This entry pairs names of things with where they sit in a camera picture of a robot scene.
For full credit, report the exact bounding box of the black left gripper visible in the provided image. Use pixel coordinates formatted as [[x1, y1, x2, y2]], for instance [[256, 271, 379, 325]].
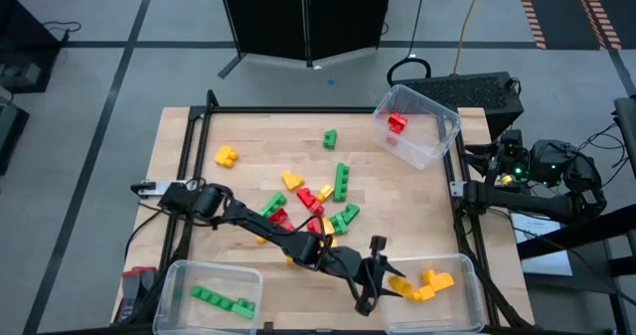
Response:
[[340, 235, 406, 317]]

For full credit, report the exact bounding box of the red and grey tool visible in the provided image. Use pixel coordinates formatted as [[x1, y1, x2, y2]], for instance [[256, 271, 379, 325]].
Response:
[[120, 265, 159, 322]]

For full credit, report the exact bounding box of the black perforated computer case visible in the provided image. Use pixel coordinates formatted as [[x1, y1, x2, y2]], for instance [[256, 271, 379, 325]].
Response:
[[391, 70, 526, 141]]

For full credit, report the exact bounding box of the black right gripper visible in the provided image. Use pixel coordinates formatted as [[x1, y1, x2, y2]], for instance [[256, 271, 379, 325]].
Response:
[[464, 129, 528, 177]]

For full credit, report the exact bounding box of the black frame beam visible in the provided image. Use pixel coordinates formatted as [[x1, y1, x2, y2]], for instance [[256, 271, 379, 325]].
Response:
[[516, 214, 636, 262]]

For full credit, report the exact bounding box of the black equipment case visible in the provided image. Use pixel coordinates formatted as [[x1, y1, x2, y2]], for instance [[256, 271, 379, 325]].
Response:
[[0, 93, 30, 176]]

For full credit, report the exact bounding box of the black folding partition screen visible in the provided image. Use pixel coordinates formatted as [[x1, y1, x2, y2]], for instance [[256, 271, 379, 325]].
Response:
[[215, 0, 395, 81]]

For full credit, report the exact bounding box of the long green toy block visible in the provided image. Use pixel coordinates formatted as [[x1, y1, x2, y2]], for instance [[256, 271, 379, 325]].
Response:
[[190, 284, 236, 312], [333, 162, 351, 204]]

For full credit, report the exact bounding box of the white paper sheet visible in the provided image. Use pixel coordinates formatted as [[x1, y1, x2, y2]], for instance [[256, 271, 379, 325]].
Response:
[[510, 212, 574, 277]]

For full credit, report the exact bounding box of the black striped floor mat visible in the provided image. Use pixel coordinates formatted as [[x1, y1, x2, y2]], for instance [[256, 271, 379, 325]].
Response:
[[513, 0, 625, 52]]

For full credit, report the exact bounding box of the black looped floor cable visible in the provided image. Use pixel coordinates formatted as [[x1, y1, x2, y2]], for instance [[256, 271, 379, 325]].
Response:
[[386, 0, 433, 88]]

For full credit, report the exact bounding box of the yellow floor cable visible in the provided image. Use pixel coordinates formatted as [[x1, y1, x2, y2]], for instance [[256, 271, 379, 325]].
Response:
[[450, 0, 487, 77]]

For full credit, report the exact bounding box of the clear plastic bin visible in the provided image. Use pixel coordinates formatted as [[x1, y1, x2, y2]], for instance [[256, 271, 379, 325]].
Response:
[[151, 258, 265, 335], [379, 252, 488, 335], [371, 83, 463, 172]]

